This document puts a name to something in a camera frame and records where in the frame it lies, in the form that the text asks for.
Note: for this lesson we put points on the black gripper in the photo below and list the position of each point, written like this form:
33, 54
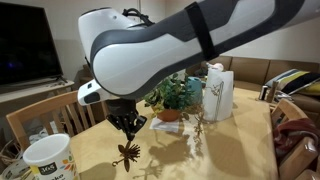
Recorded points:
123, 113

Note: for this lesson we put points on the brown star-shaped ornament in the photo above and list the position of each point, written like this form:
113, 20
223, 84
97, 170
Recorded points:
128, 153

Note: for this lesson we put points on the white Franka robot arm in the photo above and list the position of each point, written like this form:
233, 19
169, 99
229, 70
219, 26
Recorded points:
166, 50

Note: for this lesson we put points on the white napkin under plant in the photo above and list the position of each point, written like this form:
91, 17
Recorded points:
163, 126

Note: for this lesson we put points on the potted green trailing plant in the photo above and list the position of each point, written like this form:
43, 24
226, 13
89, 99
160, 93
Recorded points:
170, 93

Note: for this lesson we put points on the tall white printed canister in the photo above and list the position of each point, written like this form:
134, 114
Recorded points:
50, 156

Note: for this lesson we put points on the wooden slat-back chair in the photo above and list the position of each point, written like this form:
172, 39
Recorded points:
43, 106

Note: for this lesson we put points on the white paper towel roll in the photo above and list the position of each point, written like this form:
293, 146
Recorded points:
220, 96

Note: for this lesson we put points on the white television stand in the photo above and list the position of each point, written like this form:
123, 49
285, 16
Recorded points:
30, 90

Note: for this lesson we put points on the short printed paper canister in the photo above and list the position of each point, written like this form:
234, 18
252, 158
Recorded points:
13, 171

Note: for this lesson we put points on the brown sofa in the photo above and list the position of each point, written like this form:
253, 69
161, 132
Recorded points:
253, 71

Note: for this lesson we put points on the black flat screen television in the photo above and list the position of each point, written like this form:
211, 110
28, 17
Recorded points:
26, 43

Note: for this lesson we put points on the silver shaker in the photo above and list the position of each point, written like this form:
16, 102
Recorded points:
263, 93

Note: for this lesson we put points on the red patterned cloth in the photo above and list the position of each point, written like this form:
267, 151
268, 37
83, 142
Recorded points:
293, 131

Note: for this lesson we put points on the striped cushion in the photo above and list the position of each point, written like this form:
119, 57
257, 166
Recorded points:
293, 80

